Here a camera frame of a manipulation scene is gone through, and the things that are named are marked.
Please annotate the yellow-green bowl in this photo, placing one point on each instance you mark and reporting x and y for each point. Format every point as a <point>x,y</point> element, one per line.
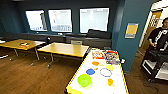
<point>84,80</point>

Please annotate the yellow gaming table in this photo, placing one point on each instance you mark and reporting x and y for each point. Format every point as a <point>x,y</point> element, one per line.
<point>96,78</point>

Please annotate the red yellow game box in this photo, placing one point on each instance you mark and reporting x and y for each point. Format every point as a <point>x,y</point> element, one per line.
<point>98,54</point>

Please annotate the dark bench sofa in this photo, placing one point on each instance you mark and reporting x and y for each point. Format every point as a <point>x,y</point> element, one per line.
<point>98,36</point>

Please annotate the orange round plate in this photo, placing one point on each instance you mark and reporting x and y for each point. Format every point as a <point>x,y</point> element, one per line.
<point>95,63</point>

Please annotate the bright rounded window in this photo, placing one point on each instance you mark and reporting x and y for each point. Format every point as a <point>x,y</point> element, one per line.
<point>94,20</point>
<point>36,20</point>
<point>60,20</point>

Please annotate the yellow round plate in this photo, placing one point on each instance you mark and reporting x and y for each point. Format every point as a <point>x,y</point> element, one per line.
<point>110,67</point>

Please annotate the clear round plate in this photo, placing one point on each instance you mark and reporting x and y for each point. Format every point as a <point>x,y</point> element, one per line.
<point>107,88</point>

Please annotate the small colourful box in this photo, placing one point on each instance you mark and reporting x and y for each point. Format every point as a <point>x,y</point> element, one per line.
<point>24,43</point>

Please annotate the black wheeled cart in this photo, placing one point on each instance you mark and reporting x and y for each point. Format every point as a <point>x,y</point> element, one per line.
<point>156,65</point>

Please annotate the brown wooden door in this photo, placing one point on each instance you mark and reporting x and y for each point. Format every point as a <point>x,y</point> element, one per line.
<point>154,20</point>

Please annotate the person in black shirt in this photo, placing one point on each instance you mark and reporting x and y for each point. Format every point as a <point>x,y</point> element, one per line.
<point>159,35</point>

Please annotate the white outlet on teal wall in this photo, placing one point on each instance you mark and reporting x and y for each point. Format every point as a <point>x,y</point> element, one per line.
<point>123,61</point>

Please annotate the yellow framed wall notice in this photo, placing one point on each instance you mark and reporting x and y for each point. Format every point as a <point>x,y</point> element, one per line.
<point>131,30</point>

